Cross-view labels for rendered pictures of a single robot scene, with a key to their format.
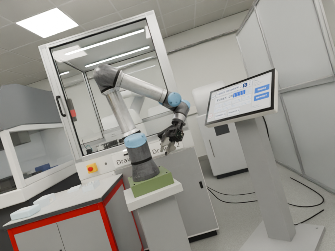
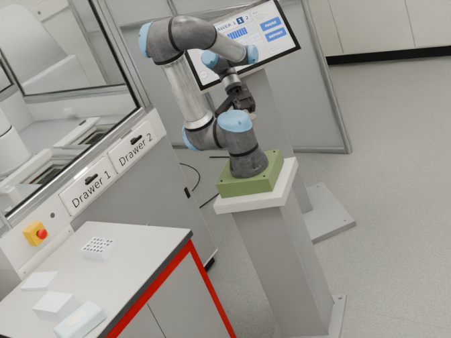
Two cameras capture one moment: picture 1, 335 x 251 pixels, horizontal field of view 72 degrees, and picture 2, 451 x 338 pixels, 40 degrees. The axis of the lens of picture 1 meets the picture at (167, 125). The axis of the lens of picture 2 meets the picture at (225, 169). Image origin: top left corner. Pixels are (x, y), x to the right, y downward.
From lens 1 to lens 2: 2.04 m
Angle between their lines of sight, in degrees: 53
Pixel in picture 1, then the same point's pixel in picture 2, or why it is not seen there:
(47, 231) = (139, 324)
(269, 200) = not seen: hidden behind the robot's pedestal
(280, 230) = (301, 202)
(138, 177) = (259, 167)
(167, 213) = (290, 200)
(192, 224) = not seen: hidden behind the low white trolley
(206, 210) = (201, 230)
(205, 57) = not seen: outside the picture
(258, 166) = (270, 129)
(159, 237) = (294, 229)
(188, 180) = (171, 192)
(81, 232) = (177, 298)
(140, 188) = (272, 177)
